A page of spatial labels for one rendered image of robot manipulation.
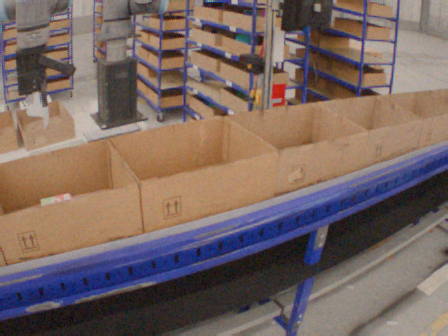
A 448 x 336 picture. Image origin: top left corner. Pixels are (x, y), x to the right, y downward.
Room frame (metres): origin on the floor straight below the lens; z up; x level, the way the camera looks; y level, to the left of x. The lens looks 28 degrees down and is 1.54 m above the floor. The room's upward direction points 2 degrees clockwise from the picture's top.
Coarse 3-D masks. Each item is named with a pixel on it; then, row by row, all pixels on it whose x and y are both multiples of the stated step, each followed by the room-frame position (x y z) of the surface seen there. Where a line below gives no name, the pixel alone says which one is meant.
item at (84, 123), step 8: (80, 104) 2.24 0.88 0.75; (88, 104) 2.24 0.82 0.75; (96, 104) 2.23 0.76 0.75; (72, 112) 2.11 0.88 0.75; (80, 112) 2.10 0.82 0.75; (88, 112) 2.10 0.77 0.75; (16, 120) 1.99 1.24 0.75; (80, 120) 1.98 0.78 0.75; (88, 120) 1.98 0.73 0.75; (16, 128) 1.87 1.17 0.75; (80, 128) 1.87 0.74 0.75; (88, 128) 1.87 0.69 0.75; (96, 128) 1.87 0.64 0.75; (144, 128) 1.90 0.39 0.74; (80, 136) 1.77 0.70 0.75; (56, 144) 1.67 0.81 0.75; (16, 152) 1.57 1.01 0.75; (24, 152) 1.57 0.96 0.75; (0, 160) 1.48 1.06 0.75; (8, 160) 1.48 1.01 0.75
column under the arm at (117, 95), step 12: (132, 60) 1.98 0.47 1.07; (108, 72) 1.90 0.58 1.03; (120, 72) 1.94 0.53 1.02; (132, 72) 1.98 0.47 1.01; (108, 84) 1.90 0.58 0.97; (120, 84) 1.94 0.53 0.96; (132, 84) 1.98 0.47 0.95; (108, 96) 1.90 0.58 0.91; (120, 96) 1.94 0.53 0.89; (132, 96) 1.98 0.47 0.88; (108, 108) 1.90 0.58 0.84; (120, 108) 1.94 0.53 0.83; (132, 108) 1.98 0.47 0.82; (96, 120) 1.95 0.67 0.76; (108, 120) 1.90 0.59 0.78; (120, 120) 1.94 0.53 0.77; (132, 120) 1.95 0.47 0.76; (144, 120) 1.97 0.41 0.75
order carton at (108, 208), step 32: (32, 160) 0.95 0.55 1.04; (64, 160) 1.01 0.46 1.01; (96, 160) 1.06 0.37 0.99; (0, 192) 0.88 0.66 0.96; (32, 192) 0.94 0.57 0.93; (64, 192) 1.00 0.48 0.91; (96, 192) 1.04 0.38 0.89; (128, 192) 0.82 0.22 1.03; (0, 224) 0.64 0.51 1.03; (32, 224) 0.68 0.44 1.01; (64, 224) 0.73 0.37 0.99; (96, 224) 0.77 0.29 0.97; (128, 224) 0.81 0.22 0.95; (32, 256) 0.67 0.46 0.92
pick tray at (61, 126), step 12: (48, 108) 2.01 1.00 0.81; (60, 108) 2.00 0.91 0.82; (24, 120) 1.91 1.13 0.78; (36, 120) 1.96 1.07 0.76; (60, 120) 1.96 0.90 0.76; (72, 120) 1.74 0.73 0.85; (24, 132) 1.79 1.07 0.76; (36, 132) 1.62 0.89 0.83; (48, 132) 1.66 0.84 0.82; (60, 132) 1.70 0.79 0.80; (72, 132) 1.74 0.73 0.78; (24, 144) 1.64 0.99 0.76; (36, 144) 1.61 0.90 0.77; (48, 144) 1.65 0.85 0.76
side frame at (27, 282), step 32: (416, 160) 1.33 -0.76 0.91; (320, 192) 1.07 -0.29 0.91; (352, 192) 1.12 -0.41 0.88; (384, 192) 1.27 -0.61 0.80; (224, 224) 0.89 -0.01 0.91; (256, 224) 0.92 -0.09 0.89; (288, 224) 1.02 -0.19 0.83; (320, 224) 1.05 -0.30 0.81; (96, 256) 0.72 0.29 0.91; (128, 256) 0.74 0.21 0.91; (160, 256) 0.78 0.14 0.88; (192, 256) 0.86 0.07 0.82; (224, 256) 0.88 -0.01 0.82; (0, 288) 0.56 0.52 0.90; (32, 288) 0.62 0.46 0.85; (96, 288) 0.71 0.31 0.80; (128, 288) 0.73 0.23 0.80; (0, 320) 0.54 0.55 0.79
